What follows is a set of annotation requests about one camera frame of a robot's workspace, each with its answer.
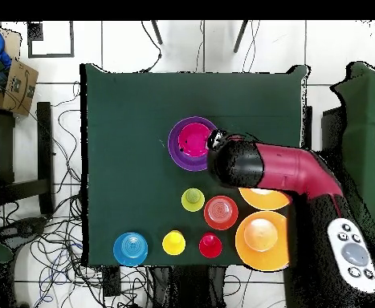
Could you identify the small pink bowl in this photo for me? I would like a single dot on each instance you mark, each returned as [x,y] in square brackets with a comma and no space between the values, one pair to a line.
[193,139]

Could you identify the purple bowl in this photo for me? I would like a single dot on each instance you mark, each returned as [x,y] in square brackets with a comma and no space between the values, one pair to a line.
[174,150]

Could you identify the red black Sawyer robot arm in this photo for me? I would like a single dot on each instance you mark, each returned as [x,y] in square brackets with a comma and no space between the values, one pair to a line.
[286,166]

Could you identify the dark green table cloth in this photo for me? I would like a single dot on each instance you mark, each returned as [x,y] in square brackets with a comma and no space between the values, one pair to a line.
[190,96]

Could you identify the pale yellow translucent cup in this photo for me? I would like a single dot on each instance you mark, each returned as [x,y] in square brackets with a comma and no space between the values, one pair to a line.
[193,199]

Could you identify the small red-orange bowl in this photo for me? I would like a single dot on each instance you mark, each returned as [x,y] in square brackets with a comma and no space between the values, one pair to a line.
[220,212]

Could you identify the large orange bowl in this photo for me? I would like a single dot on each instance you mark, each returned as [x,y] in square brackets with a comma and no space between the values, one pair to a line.
[261,253]
[264,199]

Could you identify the black tripod leg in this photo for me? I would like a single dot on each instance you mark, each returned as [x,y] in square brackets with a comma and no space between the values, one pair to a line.
[157,32]
[240,35]

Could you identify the red cup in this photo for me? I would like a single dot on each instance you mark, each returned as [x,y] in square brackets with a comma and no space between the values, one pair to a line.
[210,245]

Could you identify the yellow stepped cup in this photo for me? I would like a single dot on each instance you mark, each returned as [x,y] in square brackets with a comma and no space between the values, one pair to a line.
[173,243]

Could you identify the small light blue bowl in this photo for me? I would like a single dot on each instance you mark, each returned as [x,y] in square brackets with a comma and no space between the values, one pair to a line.
[130,249]

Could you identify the cardboard box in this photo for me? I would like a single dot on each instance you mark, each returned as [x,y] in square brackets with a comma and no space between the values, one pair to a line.
[20,86]

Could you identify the black tripod base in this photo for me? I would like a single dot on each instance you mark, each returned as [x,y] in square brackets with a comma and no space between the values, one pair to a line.
[23,229]

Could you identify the black metal frame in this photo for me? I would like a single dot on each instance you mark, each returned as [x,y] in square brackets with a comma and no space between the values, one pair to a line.
[331,131]
[44,144]

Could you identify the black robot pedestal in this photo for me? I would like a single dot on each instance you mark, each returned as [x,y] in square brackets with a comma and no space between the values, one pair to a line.
[190,285]

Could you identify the black square floor frame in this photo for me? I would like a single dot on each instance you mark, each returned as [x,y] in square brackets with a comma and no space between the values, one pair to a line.
[50,56]

